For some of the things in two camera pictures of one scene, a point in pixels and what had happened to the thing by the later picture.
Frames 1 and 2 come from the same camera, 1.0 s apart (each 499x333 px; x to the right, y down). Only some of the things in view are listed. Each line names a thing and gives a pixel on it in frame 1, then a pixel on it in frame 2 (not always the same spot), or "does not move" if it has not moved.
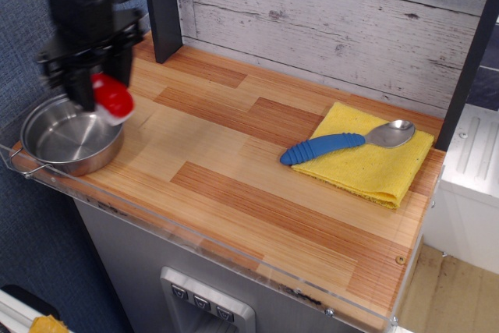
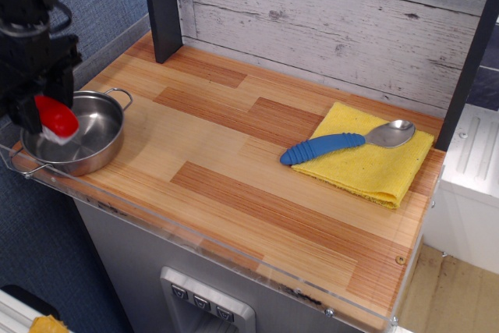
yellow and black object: x=47 y=324 does not move
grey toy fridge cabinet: x=164 y=283 does not move
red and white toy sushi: x=113 y=100 to x=59 y=123
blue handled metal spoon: x=390 y=134 does not move
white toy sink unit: x=462 y=220 does not move
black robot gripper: x=90 y=29 to x=33 y=65
